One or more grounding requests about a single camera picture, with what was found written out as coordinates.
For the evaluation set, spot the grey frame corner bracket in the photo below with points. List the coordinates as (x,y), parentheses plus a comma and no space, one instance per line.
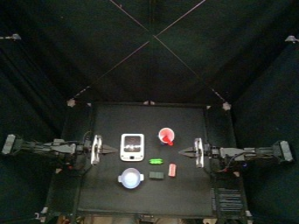
(148,102)
(226,106)
(71,102)
(15,36)
(291,38)

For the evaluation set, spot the round container blue lid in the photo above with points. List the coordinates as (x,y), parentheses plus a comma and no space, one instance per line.
(131,178)

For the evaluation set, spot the grey table corner bracket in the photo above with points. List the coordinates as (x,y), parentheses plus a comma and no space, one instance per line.
(41,212)
(248,215)

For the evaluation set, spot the red toy cup blue base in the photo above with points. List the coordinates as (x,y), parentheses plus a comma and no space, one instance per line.
(166,135)

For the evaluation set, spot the bright green toy piece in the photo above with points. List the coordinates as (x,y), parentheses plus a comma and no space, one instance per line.
(156,161)

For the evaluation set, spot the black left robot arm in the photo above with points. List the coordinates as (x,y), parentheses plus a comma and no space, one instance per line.
(43,147)

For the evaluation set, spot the salmon toy sushi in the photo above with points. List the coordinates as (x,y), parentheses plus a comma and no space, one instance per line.
(172,170)

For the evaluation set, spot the white block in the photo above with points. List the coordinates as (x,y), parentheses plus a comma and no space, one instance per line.
(156,175)

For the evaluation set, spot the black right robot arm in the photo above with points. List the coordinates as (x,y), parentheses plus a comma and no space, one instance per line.
(248,152)

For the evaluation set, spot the white text label sticker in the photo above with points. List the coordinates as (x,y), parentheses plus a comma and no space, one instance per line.
(230,199)

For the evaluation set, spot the white toy phone dark screen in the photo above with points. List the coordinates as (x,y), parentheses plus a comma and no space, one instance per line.
(132,147)

